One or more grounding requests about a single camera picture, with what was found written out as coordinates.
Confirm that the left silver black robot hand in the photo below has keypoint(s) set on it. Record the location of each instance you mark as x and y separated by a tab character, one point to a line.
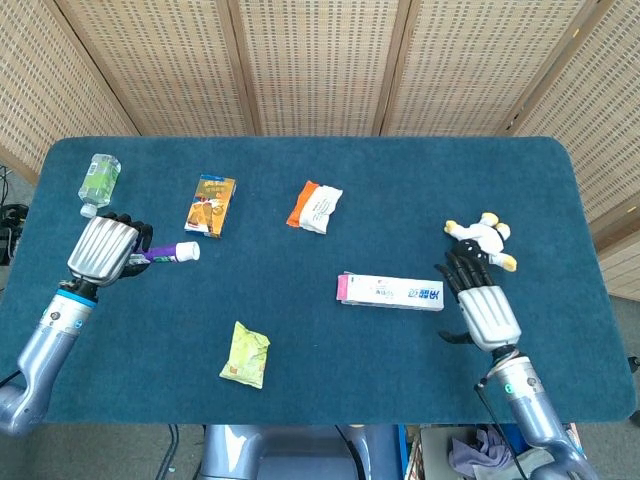
100	245

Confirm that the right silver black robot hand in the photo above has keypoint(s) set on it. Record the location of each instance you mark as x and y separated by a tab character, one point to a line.
487	315

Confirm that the purple white toothpaste tube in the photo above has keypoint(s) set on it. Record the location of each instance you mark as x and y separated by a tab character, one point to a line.
175	251

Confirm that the white pink toothpaste box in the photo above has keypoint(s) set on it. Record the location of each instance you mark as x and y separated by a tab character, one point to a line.
390	292

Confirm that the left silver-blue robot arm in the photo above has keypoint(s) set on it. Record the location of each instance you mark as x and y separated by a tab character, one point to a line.
45	345

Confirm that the orange blue snack box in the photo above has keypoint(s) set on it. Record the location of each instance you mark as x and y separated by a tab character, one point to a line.
210	207

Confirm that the clear bottle with green label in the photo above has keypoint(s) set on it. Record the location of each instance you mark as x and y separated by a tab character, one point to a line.
100	182

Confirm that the black white plush toy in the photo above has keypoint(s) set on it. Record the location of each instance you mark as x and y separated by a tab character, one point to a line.
487	237

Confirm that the black equipment on floor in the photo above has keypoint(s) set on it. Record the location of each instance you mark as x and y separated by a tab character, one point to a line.
12	220

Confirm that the crumpled purple cloth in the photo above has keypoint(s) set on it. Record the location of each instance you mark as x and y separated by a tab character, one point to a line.
475	450

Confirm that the blue carpet table cover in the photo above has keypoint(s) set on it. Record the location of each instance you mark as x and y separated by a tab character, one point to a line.
320	260

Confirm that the woven folding screen panel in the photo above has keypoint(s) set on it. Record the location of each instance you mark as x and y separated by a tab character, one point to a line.
320	65
165	65
475	65
600	100
40	75

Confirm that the yellow-green snack bag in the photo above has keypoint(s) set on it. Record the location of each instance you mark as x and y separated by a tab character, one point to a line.
245	357

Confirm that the orange white snack packet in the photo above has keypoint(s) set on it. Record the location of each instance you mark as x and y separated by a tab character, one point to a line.
317	210

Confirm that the silver-blue robot torso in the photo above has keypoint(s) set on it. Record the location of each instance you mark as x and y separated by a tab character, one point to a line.
290	460

